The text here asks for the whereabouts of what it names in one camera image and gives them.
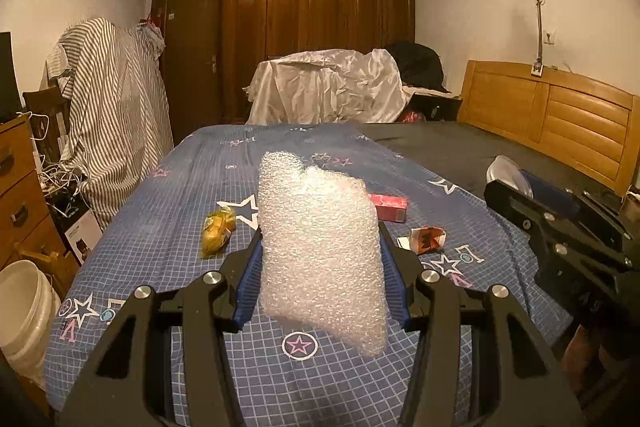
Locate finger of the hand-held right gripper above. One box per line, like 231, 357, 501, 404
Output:
525, 171, 634, 249
483, 179, 633, 274

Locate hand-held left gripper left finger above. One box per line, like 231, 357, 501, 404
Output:
59, 229, 264, 427

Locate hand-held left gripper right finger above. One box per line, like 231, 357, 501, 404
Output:
378, 221, 586, 427

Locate clear plastic lid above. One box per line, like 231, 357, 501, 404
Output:
486, 155, 533, 198

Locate clear bubble wrap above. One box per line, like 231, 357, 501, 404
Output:
257, 151, 390, 360

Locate white plastic bucket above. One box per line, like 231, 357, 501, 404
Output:
0, 259, 62, 390

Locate person's right hand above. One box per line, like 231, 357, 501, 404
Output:
562, 323, 640, 395

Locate torn orange carton piece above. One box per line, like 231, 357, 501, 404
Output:
410, 227, 448, 255

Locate yellow snack wrapper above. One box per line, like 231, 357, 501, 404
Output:
201, 207, 238, 260

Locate long red carton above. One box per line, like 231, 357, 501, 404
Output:
369, 193, 408, 224

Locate wooden headboard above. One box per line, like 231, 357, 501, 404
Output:
459, 60, 640, 198

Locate black bed sheet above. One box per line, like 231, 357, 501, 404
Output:
360, 122, 631, 208

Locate blue star-print bedsheet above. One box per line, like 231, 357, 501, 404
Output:
45, 123, 573, 427

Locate white product box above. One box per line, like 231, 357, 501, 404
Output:
50, 194, 104, 265

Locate black clothing pile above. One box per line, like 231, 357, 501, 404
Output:
382, 41, 446, 94

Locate white crumpled sheet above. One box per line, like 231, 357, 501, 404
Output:
245, 48, 413, 125

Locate grey striped cloth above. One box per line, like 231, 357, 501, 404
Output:
45, 18, 175, 228

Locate dark wooden door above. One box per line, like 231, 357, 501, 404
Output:
151, 0, 226, 142

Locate wooden dresser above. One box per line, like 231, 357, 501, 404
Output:
0, 114, 68, 288

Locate dark wooden chair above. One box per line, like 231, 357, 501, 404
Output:
22, 87, 71, 162

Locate brown wooden wardrobe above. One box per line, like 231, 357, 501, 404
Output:
221, 0, 417, 125

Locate black flat screen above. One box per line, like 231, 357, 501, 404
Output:
0, 32, 16, 120

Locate tangled white cables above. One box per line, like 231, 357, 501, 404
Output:
30, 109, 88, 198

